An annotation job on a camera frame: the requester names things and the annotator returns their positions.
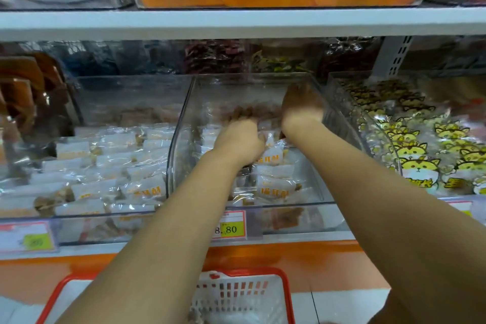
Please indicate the person's left hand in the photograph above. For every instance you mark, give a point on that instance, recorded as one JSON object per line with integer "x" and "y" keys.
{"x": 239, "y": 144}

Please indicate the person's right hand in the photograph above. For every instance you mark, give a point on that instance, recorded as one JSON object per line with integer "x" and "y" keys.
{"x": 304, "y": 111}

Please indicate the white snack shelf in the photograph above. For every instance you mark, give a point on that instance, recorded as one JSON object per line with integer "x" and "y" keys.
{"x": 228, "y": 24}

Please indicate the white red-rimmed shopping basket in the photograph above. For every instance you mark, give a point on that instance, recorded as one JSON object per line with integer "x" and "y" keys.
{"x": 243, "y": 297}

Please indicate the stack of orange packets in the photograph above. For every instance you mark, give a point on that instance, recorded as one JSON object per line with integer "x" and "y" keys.
{"x": 23, "y": 96}

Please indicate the person's right forearm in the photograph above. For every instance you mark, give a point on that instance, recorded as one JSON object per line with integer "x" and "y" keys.
{"x": 395, "y": 221}

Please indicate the person's left forearm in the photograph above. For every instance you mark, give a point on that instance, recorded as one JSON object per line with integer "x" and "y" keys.
{"x": 159, "y": 259}

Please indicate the yellow hamster snack packets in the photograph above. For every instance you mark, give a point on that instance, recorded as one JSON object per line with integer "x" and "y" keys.
{"x": 418, "y": 145}

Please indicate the orange shelf base panel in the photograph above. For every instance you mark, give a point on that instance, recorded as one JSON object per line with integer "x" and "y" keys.
{"x": 304, "y": 263}

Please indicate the white yellow price tag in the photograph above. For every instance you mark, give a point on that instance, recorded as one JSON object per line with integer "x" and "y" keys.
{"x": 26, "y": 236}
{"x": 459, "y": 206}
{"x": 229, "y": 225}

